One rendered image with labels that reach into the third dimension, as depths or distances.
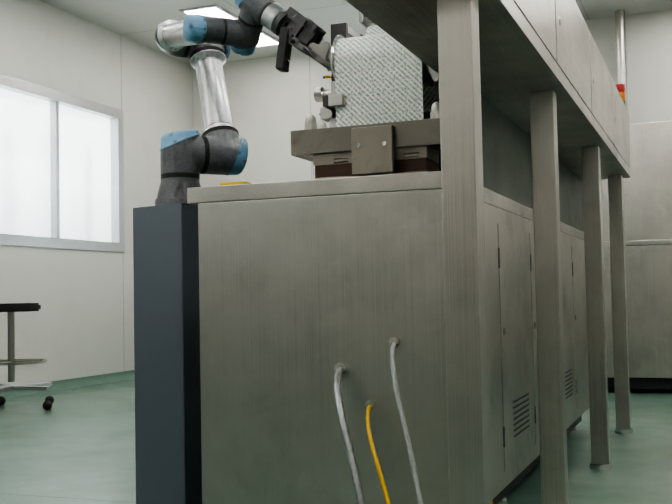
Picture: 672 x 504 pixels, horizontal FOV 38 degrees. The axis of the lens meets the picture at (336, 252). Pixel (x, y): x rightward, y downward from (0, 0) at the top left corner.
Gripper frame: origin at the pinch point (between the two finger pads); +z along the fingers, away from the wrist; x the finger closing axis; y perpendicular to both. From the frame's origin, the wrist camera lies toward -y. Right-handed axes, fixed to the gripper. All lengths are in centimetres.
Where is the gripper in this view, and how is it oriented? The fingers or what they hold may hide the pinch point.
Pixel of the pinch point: (329, 68)
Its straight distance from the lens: 269.1
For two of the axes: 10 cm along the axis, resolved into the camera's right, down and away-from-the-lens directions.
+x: 3.6, 0.4, 9.3
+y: 5.8, -7.9, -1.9
